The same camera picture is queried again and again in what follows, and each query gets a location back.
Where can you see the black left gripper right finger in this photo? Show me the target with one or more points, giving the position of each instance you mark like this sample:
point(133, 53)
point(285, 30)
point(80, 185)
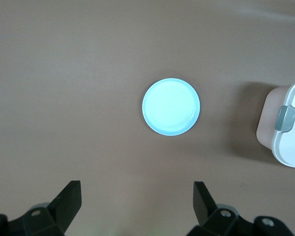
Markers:
point(206, 211)

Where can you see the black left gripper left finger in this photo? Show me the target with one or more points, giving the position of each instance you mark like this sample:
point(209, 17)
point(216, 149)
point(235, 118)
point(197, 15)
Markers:
point(61, 209)

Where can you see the white lidded box grey latches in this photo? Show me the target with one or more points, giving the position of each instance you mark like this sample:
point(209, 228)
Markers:
point(292, 147)

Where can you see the light blue round plate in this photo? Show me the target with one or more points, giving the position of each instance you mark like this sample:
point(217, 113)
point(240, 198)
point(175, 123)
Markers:
point(171, 107)

